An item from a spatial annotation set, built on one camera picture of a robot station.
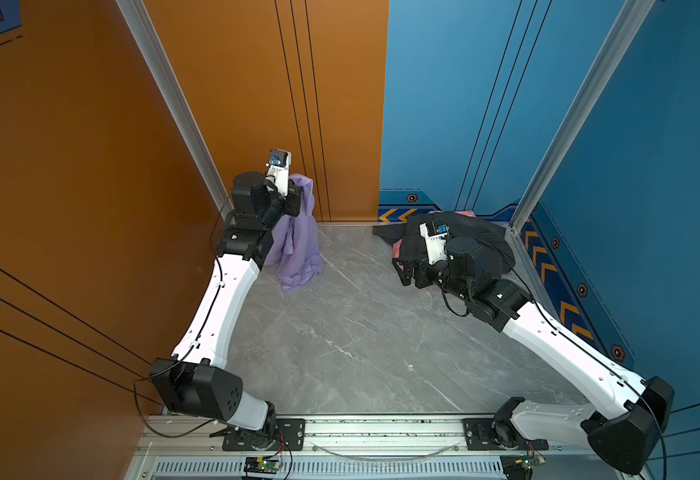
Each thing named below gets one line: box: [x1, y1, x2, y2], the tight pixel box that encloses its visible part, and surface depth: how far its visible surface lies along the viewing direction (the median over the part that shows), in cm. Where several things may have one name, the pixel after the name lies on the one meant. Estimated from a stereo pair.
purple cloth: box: [265, 174, 325, 292], surface depth 92 cm
